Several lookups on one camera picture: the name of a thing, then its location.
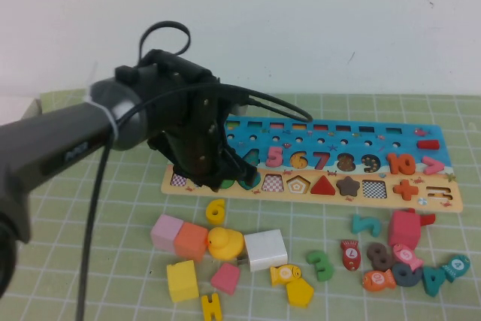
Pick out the pink wooden fish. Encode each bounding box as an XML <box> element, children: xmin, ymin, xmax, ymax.
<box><xmin>392</xmin><ymin>243</ymin><xmax>423</xmax><ymax>272</ymax></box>

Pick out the orange number ten piece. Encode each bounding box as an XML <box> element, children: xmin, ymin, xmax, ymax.
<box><xmin>386</xmin><ymin>152</ymin><xmax>417</xmax><ymax>175</ymax></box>

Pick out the brown number eight piece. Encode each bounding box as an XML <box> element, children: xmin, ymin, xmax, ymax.
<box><xmin>366</xmin><ymin>241</ymin><xmax>397</xmax><ymax>272</ymax></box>

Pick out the red wooden fish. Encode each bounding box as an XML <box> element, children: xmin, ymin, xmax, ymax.
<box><xmin>340</xmin><ymin>238</ymin><xmax>364</xmax><ymax>272</ymax></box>

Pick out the brown star piece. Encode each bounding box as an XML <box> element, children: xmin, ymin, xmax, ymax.
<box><xmin>335</xmin><ymin>176</ymin><xmax>361</xmax><ymax>197</ymax></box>

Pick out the yellow wooden cube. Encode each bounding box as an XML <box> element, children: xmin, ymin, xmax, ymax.
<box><xmin>166</xmin><ymin>259</ymin><xmax>200</xmax><ymax>303</ymax></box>

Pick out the white usb charger block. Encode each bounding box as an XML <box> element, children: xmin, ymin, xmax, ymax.
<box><xmin>236</xmin><ymin>229</ymin><xmax>289</xmax><ymax>272</ymax></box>

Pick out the teal heart piece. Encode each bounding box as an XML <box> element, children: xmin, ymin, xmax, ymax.
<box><xmin>235</xmin><ymin>171</ymin><xmax>262</xmax><ymax>191</ymax></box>

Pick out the teal number two piece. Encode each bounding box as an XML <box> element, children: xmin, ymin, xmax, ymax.
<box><xmin>351</xmin><ymin>213</ymin><xmax>383</xmax><ymax>246</ymax></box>

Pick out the orange plus sign piece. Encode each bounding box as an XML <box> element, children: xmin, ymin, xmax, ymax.
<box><xmin>392</xmin><ymin>179</ymin><xmax>419</xmax><ymax>201</ymax></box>

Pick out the orange wooden cube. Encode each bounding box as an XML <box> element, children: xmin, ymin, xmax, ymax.
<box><xmin>174</xmin><ymin>222</ymin><xmax>209</xmax><ymax>263</ymax></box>

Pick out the red wooden block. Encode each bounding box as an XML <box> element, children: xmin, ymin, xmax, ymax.
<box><xmin>388</xmin><ymin>208</ymin><xmax>422</xmax><ymax>251</ymax></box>

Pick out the thin black camera cable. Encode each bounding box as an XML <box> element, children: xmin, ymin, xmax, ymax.
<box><xmin>74</xmin><ymin>82</ymin><xmax>313</xmax><ymax>321</ymax></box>

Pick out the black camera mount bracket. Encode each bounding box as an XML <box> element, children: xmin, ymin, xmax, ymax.
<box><xmin>114</xmin><ymin>49</ymin><xmax>221</xmax><ymax>91</ymax></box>

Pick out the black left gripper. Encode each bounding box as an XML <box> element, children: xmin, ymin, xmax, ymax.
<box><xmin>148</xmin><ymin>83</ymin><xmax>261</xmax><ymax>193</ymax></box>

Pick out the yellow pentagon piece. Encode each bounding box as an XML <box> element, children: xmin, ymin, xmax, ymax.
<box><xmin>286</xmin><ymin>278</ymin><xmax>315</xmax><ymax>309</ymax></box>

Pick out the pink wooden cube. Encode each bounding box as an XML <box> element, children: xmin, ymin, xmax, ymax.
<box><xmin>150</xmin><ymin>213</ymin><xmax>185</xmax><ymax>253</ymax></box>

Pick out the red triangle piece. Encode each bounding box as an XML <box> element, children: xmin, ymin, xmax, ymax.
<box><xmin>310</xmin><ymin>174</ymin><xmax>337</xmax><ymax>195</ymax></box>

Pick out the white zip tie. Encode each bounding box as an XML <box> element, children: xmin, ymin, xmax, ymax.
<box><xmin>85</xmin><ymin>61</ymin><xmax>120</xmax><ymax>142</ymax></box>

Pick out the green number three piece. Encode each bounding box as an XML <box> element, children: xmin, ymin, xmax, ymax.
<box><xmin>305</xmin><ymin>249</ymin><xmax>334</xmax><ymax>283</ymax></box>

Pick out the thick black looped cable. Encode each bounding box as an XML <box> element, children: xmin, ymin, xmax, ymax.
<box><xmin>137</xmin><ymin>21</ymin><xmax>192</xmax><ymax>65</ymax></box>

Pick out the dark grey number nine piece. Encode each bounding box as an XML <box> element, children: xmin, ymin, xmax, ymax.
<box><xmin>390</xmin><ymin>262</ymin><xmax>424</xmax><ymax>287</ymax></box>

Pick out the teal number four piece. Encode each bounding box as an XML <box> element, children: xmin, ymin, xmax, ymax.
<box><xmin>421</xmin><ymin>264</ymin><xmax>447</xmax><ymax>297</ymax></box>

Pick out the pink greater-than sign piece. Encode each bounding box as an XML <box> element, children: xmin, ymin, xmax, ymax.
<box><xmin>421</xmin><ymin>155</ymin><xmax>445</xmax><ymax>175</ymax></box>

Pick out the red number seven piece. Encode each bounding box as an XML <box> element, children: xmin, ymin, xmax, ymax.
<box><xmin>407</xmin><ymin>207</ymin><xmax>436</xmax><ymax>226</ymax></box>

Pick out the green checkered table mat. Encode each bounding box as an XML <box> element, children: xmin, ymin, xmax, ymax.
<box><xmin>0</xmin><ymin>89</ymin><xmax>481</xmax><ymax>321</ymax></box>

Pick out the yellow letter H piece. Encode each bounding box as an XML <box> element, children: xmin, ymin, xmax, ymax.
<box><xmin>201</xmin><ymin>292</ymin><xmax>223</xmax><ymax>321</ymax></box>

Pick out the orange wooden fish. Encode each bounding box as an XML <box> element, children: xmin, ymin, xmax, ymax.
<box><xmin>362</xmin><ymin>268</ymin><xmax>397</xmax><ymax>292</ymax></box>

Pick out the yellow number six piece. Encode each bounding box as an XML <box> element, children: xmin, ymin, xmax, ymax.
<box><xmin>205</xmin><ymin>198</ymin><xmax>226</xmax><ymax>226</ymax></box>

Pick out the teal wooden fish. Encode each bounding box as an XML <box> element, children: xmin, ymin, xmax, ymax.
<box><xmin>441</xmin><ymin>254</ymin><xmax>471</xmax><ymax>283</ymax></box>

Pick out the yellow wooden fish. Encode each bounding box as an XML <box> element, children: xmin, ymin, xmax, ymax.
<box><xmin>269</xmin><ymin>263</ymin><xmax>303</xmax><ymax>286</ymax></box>

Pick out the wooden number shape puzzle board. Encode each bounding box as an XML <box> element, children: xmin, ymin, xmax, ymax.
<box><xmin>161</xmin><ymin>114</ymin><xmax>464</xmax><ymax>212</ymax></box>

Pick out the pink number five piece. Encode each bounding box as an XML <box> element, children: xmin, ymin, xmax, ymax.
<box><xmin>265</xmin><ymin>147</ymin><xmax>285</xmax><ymax>169</ymax></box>

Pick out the yellow rubber duck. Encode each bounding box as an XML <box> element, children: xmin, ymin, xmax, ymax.
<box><xmin>205</xmin><ymin>226</ymin><xmax>245</xmax><ymax>261</ymax></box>

